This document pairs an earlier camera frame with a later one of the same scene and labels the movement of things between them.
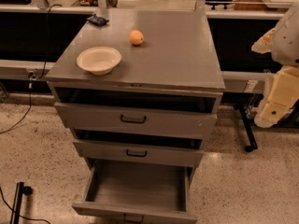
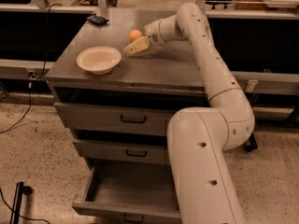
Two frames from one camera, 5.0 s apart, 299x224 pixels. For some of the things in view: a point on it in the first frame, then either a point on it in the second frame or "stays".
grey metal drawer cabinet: x=142 y=126 stays
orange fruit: x=135 y=37 stays
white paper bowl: x=98 y=60 stays
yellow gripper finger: x=282 y=98 -> x=139 y=45
